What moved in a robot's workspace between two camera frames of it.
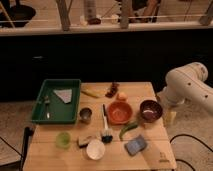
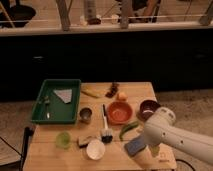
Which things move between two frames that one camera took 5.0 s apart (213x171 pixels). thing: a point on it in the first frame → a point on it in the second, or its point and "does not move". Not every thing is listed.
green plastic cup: x=63 y=139 does not move
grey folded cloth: x=64 y=94 does not move
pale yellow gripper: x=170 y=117 → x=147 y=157
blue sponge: x=135 y=146 does not move
